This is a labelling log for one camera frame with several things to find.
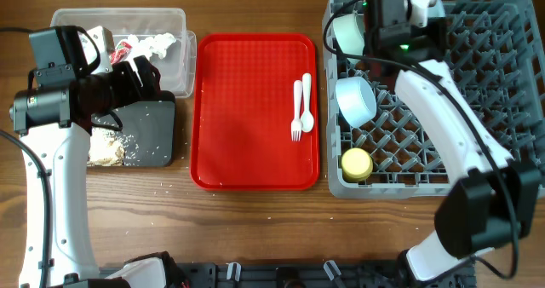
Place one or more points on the grey dishwasher rack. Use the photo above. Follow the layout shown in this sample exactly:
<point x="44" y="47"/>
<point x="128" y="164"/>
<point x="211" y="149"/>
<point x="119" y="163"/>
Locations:
<point x="496" y="57"/>

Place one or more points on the light blue bowl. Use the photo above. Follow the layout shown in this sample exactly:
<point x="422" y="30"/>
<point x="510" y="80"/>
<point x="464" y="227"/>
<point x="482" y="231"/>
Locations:
<point x="356" y="100"/>

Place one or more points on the red plastic tray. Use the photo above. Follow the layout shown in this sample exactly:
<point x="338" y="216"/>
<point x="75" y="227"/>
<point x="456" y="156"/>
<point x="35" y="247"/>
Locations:
<point x="243" y="108"/>

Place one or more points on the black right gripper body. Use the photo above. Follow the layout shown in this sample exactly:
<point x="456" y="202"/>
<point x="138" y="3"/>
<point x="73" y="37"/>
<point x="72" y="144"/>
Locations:
<point x="367" y="51"/>

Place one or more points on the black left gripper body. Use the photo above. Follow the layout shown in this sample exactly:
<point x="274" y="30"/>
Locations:
<point x="120" y="87"/>

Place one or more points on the green bowl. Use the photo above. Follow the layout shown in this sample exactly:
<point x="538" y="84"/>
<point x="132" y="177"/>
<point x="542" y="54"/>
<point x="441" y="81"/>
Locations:
<point x="349" y="33"/>

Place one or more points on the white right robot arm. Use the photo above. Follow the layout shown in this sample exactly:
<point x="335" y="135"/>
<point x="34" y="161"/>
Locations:
<point x="493" y="196"/>

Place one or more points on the yellow plastic cup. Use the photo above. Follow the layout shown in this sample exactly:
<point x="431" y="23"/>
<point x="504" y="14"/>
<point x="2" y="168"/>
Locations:
<point x="356" y="165"/>

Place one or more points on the black food waste tray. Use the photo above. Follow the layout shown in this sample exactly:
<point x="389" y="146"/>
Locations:
<point x="152" y="123"/>

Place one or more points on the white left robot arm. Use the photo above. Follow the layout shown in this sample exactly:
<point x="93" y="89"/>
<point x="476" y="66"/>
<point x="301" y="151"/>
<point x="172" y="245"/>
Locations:
<point x="72" y="82"/>

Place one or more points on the white tissue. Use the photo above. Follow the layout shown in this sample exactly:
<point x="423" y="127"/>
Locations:
<point x="149" y="46"/>

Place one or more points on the clear plastic waste bin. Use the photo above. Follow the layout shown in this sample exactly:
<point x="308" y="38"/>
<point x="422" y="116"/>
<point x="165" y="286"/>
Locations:
<point x="177" y="68"/>

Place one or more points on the white plastic spoon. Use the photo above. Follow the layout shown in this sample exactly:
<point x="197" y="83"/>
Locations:
<point x="307" y="118"/>

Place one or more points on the food scraps and rice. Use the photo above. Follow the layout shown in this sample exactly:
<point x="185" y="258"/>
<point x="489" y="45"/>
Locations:
<point x="110" y="148"/>

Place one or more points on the white plastic fork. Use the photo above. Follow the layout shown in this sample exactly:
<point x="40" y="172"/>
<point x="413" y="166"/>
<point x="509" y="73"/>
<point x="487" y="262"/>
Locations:
<point x="296" y="123"/>

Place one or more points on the red snack wrapper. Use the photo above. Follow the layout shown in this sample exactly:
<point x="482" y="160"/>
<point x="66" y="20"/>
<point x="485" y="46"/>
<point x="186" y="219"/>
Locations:
<point x="121" y="50"/>

